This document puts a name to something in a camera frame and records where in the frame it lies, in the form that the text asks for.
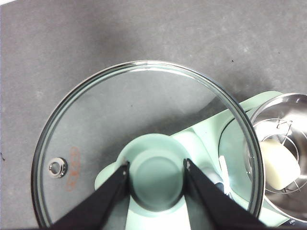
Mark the smooth white steamed bun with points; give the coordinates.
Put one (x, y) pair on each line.
(280, 165)

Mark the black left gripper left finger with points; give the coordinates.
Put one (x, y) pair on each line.
(100, 206)

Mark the glass pot lid green knob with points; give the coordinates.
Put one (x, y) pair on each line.
(120, 107)

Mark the mint green breakfast maker base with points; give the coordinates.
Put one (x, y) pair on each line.
(259, 100)

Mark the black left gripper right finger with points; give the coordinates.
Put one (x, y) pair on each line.
(211, 206)

